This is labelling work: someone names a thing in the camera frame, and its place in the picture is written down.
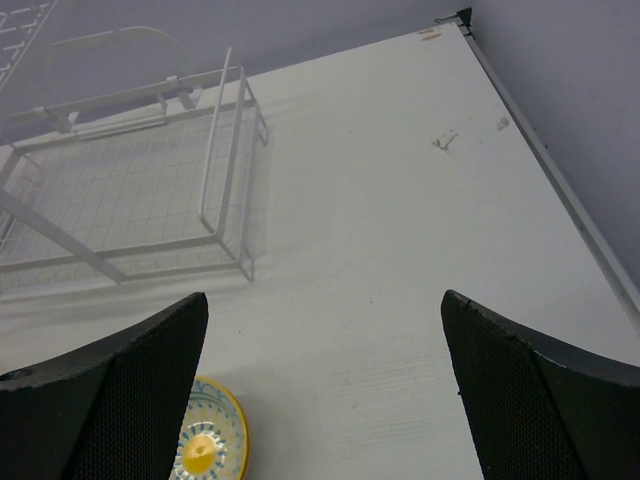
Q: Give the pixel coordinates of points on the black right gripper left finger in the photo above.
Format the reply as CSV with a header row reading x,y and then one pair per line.
x,y
112,409

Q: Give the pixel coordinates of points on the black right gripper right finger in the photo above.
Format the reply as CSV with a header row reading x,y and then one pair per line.
x,y
538,407

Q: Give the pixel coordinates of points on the white wire dish rack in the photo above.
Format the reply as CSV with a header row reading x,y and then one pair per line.
x,y
132,184

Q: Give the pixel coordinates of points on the yellow rimmed patterned bowl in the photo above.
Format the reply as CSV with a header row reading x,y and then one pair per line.
x,y
214,440

